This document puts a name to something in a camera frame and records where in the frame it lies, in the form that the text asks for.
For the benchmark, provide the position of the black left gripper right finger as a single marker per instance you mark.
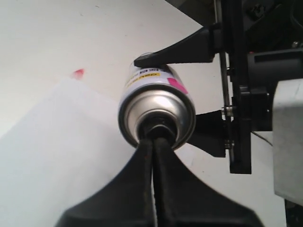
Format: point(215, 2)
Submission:
point(183, 200)

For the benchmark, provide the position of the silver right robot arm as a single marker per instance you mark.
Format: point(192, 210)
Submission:
point(287, 132)

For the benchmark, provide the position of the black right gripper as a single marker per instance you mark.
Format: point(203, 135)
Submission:
point(259, 44)

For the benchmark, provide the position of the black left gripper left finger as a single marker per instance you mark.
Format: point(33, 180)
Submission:
point(124, 202)

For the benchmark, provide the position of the white spray paint can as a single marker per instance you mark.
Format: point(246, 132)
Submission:
point(155, 97)

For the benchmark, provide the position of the white paper stack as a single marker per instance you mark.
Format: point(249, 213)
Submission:
point(64, 150)

